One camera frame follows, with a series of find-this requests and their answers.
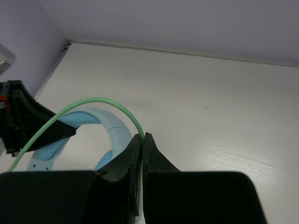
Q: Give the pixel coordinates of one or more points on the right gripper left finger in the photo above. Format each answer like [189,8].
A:
[110,195]

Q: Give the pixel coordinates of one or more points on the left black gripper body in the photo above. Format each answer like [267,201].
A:
[12,131]

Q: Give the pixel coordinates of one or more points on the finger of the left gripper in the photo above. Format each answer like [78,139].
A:
[31,116]

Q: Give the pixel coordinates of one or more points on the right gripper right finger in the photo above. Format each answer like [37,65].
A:
[171,196]

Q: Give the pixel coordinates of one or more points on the light blue headphones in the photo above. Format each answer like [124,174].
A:
[100,137]

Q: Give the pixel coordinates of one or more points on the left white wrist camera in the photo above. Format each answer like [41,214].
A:
[7,59]

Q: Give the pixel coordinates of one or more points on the aluminium rail left side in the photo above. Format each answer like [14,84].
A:
[54,68]

